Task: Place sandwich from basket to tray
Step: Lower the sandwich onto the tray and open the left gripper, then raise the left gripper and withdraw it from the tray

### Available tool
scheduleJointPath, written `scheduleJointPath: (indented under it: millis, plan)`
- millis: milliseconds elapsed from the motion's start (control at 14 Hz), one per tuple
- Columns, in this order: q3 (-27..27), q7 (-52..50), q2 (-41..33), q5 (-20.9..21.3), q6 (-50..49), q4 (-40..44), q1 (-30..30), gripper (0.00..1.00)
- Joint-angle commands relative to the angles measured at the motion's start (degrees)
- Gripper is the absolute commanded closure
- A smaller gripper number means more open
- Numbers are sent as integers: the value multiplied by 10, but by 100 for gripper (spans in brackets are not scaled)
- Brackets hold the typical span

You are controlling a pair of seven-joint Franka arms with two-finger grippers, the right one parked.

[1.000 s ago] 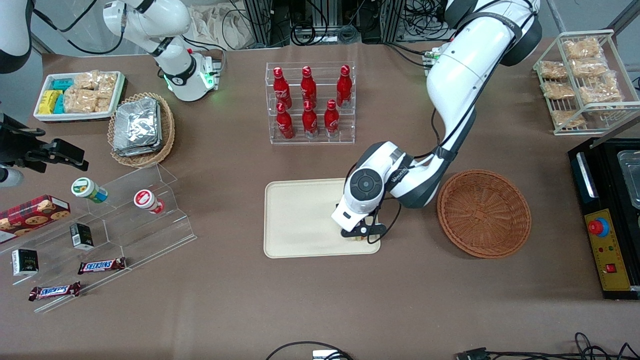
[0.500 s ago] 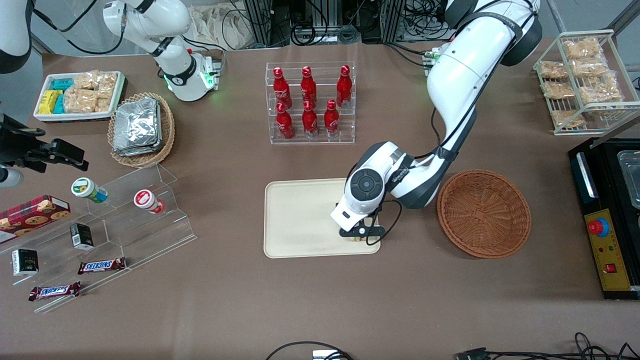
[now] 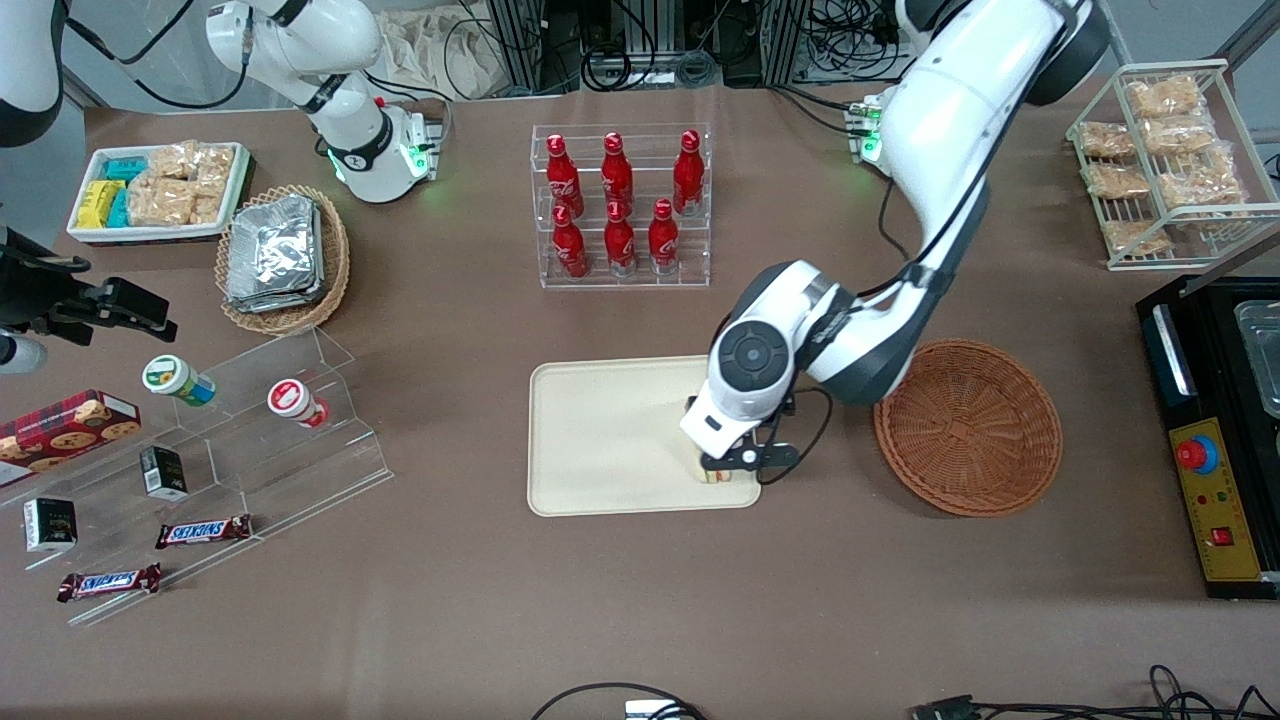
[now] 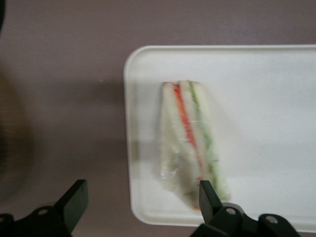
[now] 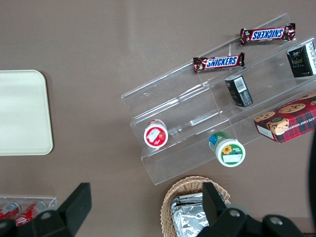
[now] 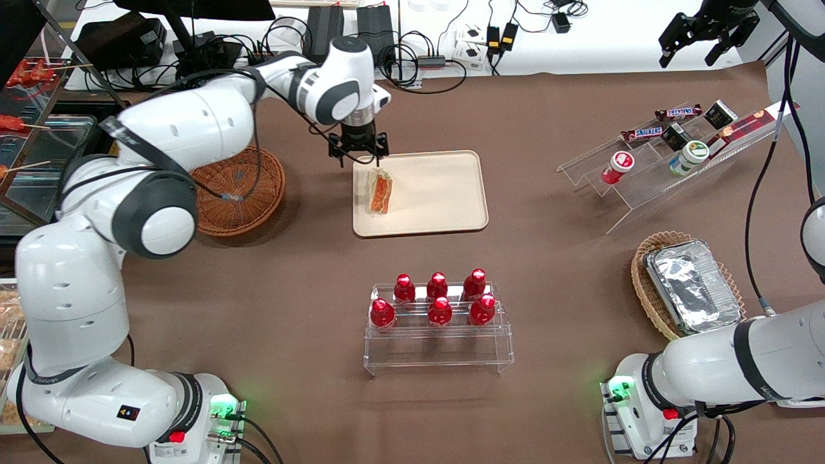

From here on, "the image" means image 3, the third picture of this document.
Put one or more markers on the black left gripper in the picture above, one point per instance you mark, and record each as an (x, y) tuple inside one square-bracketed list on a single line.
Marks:
[(789, 406)]

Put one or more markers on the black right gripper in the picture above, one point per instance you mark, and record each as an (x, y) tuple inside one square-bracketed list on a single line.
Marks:
[(40, 291)]

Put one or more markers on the triangle sandwich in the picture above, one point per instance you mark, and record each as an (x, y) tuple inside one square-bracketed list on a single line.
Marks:
[(716, 477)]

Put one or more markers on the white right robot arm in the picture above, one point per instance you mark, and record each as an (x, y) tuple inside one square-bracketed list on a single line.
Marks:
[(350, 130)]

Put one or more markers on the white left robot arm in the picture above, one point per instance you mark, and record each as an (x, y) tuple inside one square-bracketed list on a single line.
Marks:
[(950, 120)]

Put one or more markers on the white rectangular snack tray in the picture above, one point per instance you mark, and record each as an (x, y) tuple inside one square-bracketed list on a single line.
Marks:
[(150, 233)]

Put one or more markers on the beige plastic tray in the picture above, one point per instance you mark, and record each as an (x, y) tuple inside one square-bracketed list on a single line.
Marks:
[(610, 435)]

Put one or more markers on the brown wicker basket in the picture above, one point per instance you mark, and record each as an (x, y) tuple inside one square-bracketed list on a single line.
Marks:
[(970, 430)]

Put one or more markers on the light wicker basket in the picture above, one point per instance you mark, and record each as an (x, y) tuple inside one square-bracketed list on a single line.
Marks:
[(335, 270)]

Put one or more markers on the green lid cup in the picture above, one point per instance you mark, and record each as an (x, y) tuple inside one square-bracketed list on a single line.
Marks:
[(175, 380)]

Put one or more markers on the teal snack pack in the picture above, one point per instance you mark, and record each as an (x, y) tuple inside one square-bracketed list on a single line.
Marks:
[(119, 208), (125, 169)]

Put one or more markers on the yellow snack pack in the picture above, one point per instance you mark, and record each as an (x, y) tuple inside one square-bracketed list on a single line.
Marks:
[(97, 205)]

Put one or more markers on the rice cracker bag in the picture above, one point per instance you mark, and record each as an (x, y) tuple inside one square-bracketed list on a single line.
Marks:
[(190, 160), (170, 203)]

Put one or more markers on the red tartan cookie box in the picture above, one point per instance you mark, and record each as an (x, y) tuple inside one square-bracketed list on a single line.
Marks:
[(60, 430)]

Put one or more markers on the silver foil packs stack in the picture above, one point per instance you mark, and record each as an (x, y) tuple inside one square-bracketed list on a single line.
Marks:
[(275, 255)]

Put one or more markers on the small black carton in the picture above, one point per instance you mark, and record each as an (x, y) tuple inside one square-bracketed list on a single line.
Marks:
[(163, 473), (50, 525)]

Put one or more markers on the clear acrylic bottle rack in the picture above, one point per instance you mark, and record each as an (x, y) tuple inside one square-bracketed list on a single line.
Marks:
[(690, 255)]

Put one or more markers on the red lid cup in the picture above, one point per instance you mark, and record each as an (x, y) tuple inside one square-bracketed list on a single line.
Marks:
[(292, 400)]

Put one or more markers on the red cola bottle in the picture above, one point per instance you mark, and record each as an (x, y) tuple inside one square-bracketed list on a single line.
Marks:
[(620, 245), (570, 250), (663, 240), (688, 175), (617, 175), (563, 180)]

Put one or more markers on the clear acrylic stepped stand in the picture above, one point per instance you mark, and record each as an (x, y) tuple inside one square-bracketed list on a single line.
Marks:
[(300, 470)]

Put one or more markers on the snickers bar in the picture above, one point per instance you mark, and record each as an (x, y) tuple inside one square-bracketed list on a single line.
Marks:
[(108, 583), (203, 532)]

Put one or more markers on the bagged cracker snack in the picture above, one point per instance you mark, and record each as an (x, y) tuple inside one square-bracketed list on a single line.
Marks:
[(1162, 97), (1200, 182), (1105, 140), (1135, 237), (1115, 181), (1178, 134)]

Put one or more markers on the red emergency stop button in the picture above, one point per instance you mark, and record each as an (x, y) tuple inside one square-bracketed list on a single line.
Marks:
[(1195, 454)]

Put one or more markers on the yellow control panel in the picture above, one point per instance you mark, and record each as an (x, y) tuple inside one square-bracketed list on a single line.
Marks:
[(1225, 500)]

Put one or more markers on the black yellow control box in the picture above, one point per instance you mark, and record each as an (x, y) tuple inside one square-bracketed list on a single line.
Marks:
[(1270, 500)]

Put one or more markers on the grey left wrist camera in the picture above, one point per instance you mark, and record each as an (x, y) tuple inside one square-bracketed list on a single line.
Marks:
[(745, 458)]

